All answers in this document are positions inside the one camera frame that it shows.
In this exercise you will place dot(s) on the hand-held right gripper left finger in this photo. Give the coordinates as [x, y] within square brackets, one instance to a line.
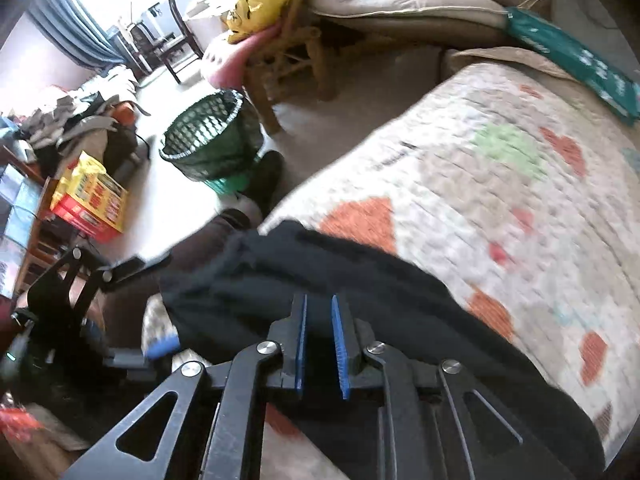
[300, 345]

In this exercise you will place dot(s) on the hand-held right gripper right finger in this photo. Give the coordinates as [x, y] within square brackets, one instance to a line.
[341, 350]

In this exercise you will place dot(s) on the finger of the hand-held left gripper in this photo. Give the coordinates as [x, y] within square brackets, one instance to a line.
[160, 348]
[131, 266]

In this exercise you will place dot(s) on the black pants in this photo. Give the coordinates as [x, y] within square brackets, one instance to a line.
[400, 290]

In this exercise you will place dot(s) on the red yellow carton box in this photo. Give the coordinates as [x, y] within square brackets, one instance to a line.
[92, 200]

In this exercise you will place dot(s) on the wooden side shelf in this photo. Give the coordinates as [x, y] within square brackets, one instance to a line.
[20, 220]

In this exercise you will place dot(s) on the grey orange backpack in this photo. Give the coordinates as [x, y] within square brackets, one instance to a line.
[100, 135]

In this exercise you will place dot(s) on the dark green mesh waste basket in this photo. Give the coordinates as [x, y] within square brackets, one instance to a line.
[210, 135]

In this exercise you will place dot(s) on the black slipper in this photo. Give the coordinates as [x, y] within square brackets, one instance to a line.
[266, 180]

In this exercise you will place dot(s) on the pile of grey clothes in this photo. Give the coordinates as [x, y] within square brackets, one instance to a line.
[45, 120]

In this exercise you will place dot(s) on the heart print quilted blanket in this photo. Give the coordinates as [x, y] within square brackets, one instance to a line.
[475, 200]

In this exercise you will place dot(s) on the dark wooden chair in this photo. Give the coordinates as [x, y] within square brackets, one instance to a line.
[132, 50]
[172, 45]

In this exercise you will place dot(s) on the pink round cushion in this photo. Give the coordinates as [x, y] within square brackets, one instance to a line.
[230, 57]

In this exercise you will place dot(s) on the blue curtain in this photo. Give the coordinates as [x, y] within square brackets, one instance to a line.
[75, 25]

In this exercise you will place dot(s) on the bamboo wooden chair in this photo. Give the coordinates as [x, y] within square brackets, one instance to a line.
[292, 60]

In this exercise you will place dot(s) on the cluttered white table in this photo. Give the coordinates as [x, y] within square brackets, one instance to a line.
[210, 10]

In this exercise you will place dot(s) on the yellow plastic bag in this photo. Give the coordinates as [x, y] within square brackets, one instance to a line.
[265, 0]

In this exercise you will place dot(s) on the beige lounge chair cushion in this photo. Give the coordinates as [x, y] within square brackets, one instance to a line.
[405, 15]

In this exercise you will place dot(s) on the teal plastic package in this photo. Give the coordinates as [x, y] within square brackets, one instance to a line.
[575, 60]

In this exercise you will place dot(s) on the grey laptop bag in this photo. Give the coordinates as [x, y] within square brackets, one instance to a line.
[595, 15]

